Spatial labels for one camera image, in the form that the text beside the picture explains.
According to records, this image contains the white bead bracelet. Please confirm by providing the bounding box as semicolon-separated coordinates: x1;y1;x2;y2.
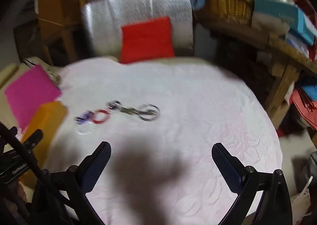
74;124;98;135

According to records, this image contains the purple bead bracelet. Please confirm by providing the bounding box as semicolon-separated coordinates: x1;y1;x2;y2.
75;113;93;125

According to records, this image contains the red bead bracelet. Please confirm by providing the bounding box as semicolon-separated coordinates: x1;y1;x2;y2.
91;108;111;125

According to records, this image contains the silver metal watch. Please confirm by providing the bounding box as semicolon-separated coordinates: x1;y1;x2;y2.
106;100;140;115

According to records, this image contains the orange cardboard box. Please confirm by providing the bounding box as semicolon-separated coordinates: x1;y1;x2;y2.
19;100;68;190

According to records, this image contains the magenta pillow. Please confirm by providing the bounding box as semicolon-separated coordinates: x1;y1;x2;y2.
4;65;61;129

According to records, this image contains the wooden shelf table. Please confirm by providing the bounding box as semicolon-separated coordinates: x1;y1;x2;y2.
196;18;316;120

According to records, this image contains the red pillow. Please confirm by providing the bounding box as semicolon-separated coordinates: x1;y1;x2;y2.
119;16;175;64

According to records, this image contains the silver insulation foil panel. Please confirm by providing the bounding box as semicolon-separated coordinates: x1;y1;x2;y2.
82;0;193;58

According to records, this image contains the teal book box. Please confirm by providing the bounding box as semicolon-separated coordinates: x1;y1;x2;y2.
251;0;316;45

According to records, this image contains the wicker basket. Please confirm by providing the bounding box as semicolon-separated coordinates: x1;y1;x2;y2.
205;0;254;25

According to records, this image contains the wooden cabinet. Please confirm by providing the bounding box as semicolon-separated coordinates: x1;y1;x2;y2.
38;0;90;66

